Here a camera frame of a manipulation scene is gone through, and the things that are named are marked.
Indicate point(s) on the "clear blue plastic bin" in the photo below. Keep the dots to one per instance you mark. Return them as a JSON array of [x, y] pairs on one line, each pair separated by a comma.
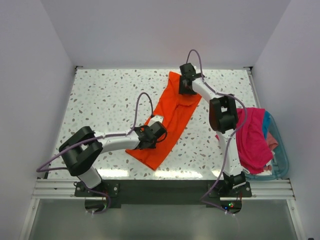
[[280, 162]]

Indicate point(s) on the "orange t shirt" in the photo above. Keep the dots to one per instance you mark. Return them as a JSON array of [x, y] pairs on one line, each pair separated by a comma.
[[177, 109]]

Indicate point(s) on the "blue t shirt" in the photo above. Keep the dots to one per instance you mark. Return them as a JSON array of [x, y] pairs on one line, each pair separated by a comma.
[[266, 123]]

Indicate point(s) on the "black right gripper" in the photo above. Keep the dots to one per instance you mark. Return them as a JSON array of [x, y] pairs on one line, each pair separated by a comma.
[[181, 89]]

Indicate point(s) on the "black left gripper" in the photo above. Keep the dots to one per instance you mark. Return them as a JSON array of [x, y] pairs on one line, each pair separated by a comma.
[[153, 145]]

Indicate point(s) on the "salmon t shirt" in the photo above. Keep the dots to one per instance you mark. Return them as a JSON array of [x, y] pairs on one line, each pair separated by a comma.
[[271, 141]]

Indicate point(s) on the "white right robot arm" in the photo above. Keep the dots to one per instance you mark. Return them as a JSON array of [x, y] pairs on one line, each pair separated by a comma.
[[223, 119]]

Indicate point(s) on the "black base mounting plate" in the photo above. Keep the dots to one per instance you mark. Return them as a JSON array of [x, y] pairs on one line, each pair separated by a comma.
[[105, 202]]

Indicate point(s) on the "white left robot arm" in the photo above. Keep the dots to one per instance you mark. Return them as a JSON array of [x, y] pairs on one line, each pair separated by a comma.
[[82, 149]]

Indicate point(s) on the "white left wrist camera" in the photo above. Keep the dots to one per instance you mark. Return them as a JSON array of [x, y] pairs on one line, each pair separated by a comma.
[[154, 119]]

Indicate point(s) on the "aluminium frame rail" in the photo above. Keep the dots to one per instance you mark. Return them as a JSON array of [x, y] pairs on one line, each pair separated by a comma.
[[257, 190]]

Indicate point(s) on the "pink t shirt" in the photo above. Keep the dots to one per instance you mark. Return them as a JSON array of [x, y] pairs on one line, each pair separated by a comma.
[[248, 147]]

